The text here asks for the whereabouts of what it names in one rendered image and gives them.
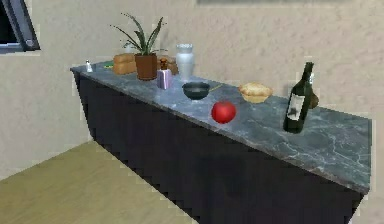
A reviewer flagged tan round bread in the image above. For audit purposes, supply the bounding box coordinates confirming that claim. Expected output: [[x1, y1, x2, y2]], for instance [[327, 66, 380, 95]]
[[237, 82, 274, 104]]

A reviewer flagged green plant in brown pot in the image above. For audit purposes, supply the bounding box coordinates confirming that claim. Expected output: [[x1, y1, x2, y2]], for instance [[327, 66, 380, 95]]
[[109, 12, 168, 82]]

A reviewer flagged red tomato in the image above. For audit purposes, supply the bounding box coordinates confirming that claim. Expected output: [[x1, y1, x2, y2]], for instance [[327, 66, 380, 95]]
[[210, 101, 238, 125]]

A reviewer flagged dark green bowl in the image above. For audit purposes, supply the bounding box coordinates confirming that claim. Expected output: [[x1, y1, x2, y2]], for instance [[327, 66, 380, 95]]
[[181, 81, 211, 101]]

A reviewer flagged tan bread loaf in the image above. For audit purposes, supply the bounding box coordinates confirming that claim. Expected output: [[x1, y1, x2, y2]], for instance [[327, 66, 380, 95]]
[[112, 52, 138, 76]]

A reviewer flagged white glass jar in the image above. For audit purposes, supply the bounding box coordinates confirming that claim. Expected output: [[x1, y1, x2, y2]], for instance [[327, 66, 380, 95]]
[[175, 42, 196, 83]]

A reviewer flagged brown bread loaf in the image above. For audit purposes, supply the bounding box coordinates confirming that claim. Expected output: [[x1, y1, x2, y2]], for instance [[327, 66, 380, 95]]
[[157, 55, 180, 76]]

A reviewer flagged brown round object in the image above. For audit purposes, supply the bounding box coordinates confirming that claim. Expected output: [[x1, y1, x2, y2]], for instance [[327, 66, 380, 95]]
[[309, 92, 320, 110]]

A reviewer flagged dark framed window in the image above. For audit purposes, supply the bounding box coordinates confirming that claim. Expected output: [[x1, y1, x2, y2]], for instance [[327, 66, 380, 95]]
[[0, 0, 41, 55]]

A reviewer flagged black counter with marble top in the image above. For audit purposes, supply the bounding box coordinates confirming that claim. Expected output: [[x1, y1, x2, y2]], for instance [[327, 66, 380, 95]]
[[69, 59, 373, 224]]

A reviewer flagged dark green wine bottle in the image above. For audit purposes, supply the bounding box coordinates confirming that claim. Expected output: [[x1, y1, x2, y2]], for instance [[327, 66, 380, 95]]
[[282, 61, 316, 135]]

